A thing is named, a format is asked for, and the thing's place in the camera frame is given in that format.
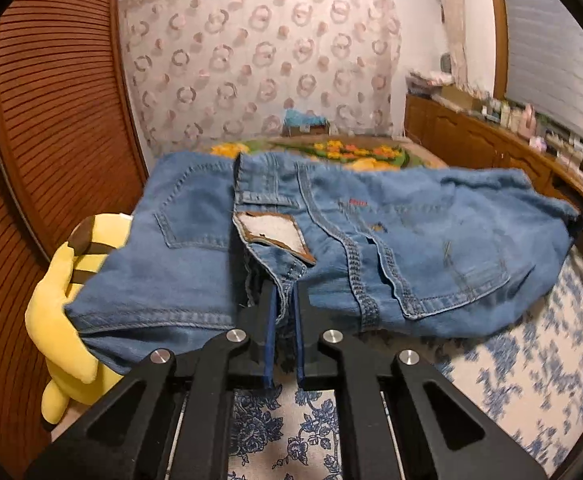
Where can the cardboard box with blue cloth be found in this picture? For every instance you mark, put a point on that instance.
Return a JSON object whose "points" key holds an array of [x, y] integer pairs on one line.
{"points": [[299, 124]]}

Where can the cardboard box on dresser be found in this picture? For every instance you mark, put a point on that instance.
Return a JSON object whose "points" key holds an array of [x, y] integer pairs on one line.
{"points": [[461, 98]]}

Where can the blue denim jeans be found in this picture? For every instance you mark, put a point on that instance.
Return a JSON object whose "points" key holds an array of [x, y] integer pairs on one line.
{"points": [[448, 253]]}

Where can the brown wooden dresser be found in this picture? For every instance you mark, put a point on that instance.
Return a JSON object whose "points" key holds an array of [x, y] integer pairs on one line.
{"points": [[463, 141]]}

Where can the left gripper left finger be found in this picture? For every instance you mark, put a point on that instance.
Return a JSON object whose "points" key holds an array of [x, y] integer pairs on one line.
{"points": [[169, 418]]}

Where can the circle patterned sheer curtain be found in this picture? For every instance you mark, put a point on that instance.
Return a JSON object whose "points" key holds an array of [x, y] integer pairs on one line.
{"points": [[202, 72]]}

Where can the pink bottle on dresser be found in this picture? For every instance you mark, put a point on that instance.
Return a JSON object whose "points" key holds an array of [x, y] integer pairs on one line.
{"points": [[527, 125]]}

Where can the grey window blind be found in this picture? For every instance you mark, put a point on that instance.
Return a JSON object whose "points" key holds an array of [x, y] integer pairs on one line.
{"points": [[545, 60]]}

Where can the blue white floral quilt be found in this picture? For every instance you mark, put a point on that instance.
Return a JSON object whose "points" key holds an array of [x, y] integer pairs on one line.
{"points": [[528, 378]]}

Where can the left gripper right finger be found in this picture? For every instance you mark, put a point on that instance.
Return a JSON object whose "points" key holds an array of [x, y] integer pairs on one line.
{"points": [[398, 416]]}

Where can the floral fleece blanket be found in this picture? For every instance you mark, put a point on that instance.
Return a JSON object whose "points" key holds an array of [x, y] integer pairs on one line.
{"points": [[359, 153]]}

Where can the brown louvered wardrobe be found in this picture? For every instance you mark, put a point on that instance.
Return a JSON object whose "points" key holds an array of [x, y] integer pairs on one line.
{"points": [[68, 149]]}

